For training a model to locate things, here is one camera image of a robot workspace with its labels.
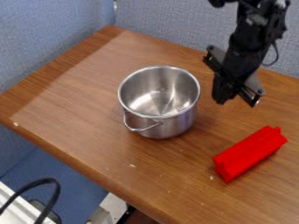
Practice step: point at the red block object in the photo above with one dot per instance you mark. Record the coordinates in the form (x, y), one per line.
(243, 155)

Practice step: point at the metal pot with handle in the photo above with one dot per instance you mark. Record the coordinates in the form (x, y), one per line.
(159, 97)

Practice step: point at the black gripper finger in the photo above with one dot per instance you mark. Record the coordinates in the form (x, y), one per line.
(229, 91)
(218, 82)

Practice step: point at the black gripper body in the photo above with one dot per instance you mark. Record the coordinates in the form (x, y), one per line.
(237, 69)

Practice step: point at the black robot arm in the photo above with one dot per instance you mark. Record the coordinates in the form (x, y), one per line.
(261, 25)

